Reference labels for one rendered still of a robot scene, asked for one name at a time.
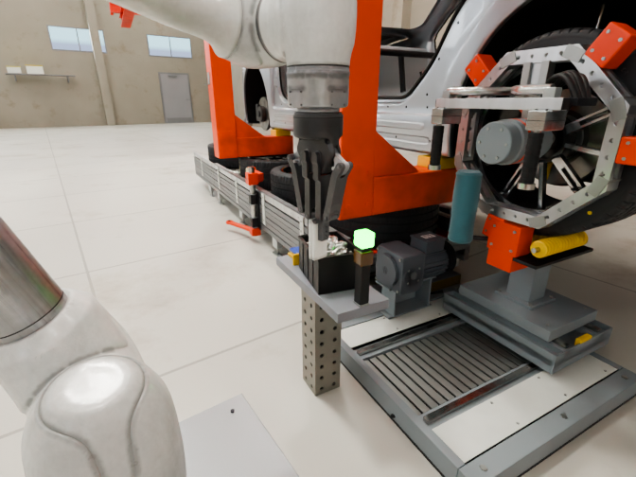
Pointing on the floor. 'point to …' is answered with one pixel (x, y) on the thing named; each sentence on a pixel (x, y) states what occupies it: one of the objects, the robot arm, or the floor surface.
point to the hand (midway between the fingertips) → (318, 238)
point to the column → (320, 347)
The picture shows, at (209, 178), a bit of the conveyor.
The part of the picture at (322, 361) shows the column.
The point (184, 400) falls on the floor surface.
